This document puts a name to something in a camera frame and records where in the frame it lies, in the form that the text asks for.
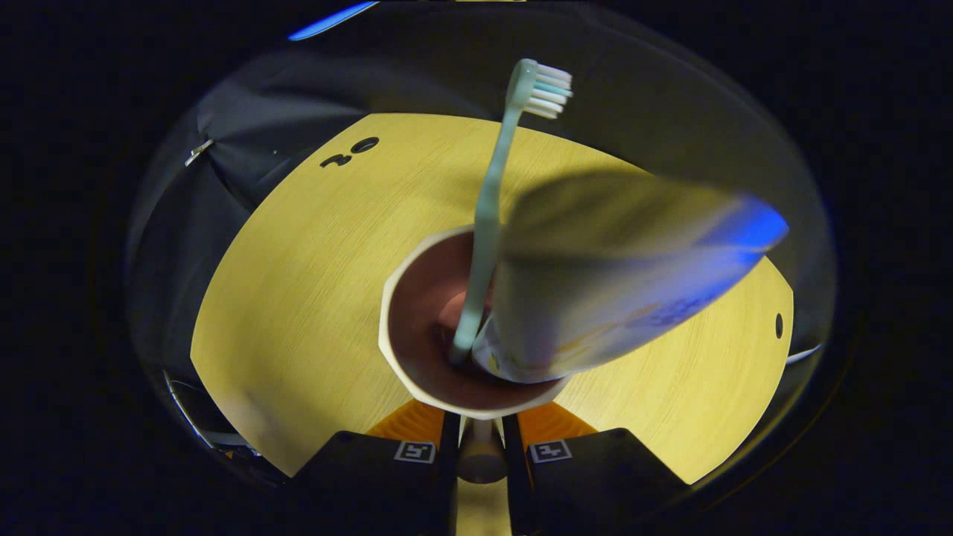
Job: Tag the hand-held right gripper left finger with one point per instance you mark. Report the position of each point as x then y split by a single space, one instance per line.
450 476

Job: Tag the white toothpaste tube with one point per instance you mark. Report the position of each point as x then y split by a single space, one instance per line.
595 283

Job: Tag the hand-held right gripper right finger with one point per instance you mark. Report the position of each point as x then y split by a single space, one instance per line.
512 476

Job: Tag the white bar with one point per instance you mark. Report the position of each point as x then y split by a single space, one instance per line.
804 353

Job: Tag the light blue toothbrush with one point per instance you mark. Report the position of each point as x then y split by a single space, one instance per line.
488 223

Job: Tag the beige cup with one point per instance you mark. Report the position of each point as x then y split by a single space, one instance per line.
421 313

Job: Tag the silver metal clip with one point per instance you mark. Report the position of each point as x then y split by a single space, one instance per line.
198 152

